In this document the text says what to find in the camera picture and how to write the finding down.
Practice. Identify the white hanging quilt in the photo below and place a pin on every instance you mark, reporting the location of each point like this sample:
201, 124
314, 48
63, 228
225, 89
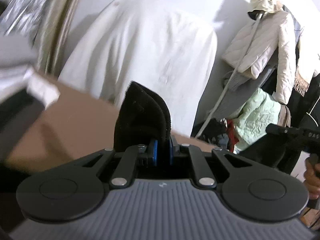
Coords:
165, 48

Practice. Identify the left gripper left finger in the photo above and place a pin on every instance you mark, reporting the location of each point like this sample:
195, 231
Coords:
74, 190

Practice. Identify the dark grey folded garment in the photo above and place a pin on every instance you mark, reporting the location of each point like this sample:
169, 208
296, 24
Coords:
18, 113

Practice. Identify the beige bucket hat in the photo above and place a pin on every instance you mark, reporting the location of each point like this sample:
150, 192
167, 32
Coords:
264, 6

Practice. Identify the cream puffer jacket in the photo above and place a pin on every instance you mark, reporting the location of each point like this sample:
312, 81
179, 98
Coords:
275, 33

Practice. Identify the black knit garment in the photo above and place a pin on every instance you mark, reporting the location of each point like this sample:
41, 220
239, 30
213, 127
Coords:
144, 118

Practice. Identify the person's right hand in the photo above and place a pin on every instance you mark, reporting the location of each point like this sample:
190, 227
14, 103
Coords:
311, 181

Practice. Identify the mint green quilted jacket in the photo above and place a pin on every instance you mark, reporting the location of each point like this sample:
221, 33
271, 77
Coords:
257, 113

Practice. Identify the white coat rack pole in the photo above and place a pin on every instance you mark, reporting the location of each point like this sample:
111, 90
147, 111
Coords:
258, 15

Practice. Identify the silver quilted foil cover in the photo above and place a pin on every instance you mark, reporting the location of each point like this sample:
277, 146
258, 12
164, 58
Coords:
22, 17

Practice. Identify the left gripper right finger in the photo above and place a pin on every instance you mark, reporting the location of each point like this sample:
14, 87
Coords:
248, 188

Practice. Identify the grey folded shirt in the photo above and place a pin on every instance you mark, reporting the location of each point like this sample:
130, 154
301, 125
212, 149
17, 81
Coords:
17, 59

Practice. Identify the white folded shirt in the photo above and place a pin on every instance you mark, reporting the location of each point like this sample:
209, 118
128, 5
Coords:
42, 90

